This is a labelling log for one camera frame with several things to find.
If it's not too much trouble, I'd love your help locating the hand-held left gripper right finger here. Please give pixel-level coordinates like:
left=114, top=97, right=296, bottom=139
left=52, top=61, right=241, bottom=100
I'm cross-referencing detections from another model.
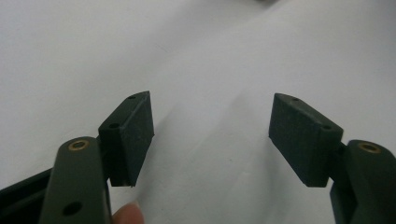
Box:
left=268, top=92, right=345, bottom=189

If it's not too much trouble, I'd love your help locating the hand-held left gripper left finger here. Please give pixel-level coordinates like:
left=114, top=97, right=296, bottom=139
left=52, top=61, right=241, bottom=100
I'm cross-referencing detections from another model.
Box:
left=98, top=91, right=155, bottom=188

